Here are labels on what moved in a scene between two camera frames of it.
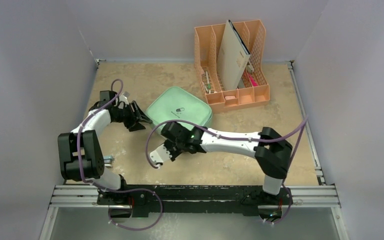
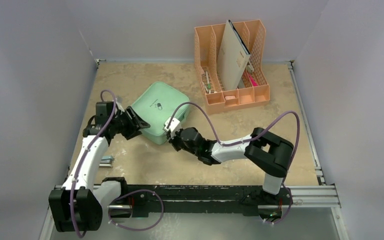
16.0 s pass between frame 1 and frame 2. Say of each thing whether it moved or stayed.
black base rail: stayed
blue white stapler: stayed
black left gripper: moved
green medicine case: moved
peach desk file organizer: stayed
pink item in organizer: stayed
